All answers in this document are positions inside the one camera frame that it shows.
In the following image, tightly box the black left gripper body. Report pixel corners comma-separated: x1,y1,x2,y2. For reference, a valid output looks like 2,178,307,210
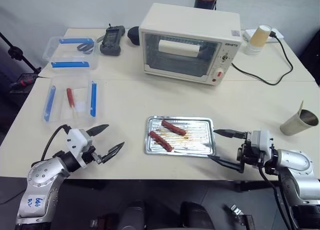
81,145,105,167

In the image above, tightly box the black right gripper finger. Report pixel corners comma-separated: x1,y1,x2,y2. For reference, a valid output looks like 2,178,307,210
208,154,245,174
213,128,248,140

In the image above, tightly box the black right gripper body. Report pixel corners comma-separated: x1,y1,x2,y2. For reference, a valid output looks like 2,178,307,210
236,131,266,174

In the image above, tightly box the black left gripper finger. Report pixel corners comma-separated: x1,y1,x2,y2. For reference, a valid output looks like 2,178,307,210
100,141,126,164
86,124,110,139

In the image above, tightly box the white paper sheet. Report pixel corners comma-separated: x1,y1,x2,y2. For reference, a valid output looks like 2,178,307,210
70,87,90,116

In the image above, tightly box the silver ribbed baking tray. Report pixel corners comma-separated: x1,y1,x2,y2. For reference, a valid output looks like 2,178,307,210
144,116,217,157

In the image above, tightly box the clear box with blue clips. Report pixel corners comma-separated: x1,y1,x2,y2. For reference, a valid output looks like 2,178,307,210
42,35,100,71
40,73,101,126

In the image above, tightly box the red sausage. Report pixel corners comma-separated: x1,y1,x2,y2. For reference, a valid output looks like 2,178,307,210
161,119,187,137
148,131,174,152

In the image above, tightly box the steel cup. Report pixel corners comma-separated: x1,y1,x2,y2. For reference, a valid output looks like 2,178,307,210
279,109,320,137

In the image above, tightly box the dark rounded shape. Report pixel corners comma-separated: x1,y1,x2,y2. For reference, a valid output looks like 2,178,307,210
179,201,216,230
119,200,147,230

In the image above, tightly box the white paper cup stack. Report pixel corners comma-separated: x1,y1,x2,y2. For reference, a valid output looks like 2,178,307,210
244,39,264,57

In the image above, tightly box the red and black tool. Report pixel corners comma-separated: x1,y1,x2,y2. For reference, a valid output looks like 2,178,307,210
9,73,39,94

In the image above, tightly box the black handheld controller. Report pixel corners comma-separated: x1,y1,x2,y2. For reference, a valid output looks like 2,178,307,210
99,23,126,57

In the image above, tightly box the brown paper cup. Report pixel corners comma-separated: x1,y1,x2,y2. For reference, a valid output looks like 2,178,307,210
249,24,273,49

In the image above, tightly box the black rounded pouch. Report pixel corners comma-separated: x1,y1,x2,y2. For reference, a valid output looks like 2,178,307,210
127,26,142,46

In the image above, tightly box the white power strip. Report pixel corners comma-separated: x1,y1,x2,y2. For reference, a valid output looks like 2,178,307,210
243,27,285,44

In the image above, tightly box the black tripod stand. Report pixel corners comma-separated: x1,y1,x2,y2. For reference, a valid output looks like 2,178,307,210
0,31,43,79

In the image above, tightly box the cream toaster oven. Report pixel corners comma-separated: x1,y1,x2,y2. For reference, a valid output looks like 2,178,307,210
138,2,242,87

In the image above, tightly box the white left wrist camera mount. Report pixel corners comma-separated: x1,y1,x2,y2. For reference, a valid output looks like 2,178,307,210
65,128,94,169

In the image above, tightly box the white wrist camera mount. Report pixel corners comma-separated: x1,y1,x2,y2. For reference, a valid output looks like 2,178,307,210
250,129,275,156
65,128,94,169

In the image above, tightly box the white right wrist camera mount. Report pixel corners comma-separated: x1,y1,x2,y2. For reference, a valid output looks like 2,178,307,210
250,129,275,156

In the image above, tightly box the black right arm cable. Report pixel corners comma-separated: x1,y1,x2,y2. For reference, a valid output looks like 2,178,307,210
258,164,296,230

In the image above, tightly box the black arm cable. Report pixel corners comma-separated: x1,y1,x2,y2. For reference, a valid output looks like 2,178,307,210
40,124,73,161
258,164,296,230

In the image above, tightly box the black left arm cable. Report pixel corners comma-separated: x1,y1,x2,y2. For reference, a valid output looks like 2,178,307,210
40,124,73,161

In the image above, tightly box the metal clip bracket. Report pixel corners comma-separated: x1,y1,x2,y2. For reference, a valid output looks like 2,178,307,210
228,203,255,230

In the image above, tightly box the dark coiled cord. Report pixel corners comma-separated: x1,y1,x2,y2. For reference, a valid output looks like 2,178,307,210
75,41,95,55

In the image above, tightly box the thin black floor cable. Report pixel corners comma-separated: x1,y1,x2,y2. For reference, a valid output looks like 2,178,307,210
0,189,26,206

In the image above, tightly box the black oven power cable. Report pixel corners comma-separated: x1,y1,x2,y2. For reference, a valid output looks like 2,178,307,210
230,31,294,86

